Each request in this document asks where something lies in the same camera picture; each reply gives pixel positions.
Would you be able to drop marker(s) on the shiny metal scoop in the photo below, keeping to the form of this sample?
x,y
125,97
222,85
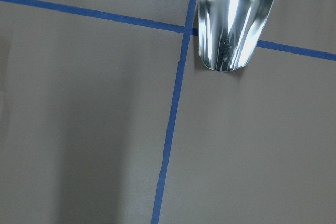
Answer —
x,y
229,31

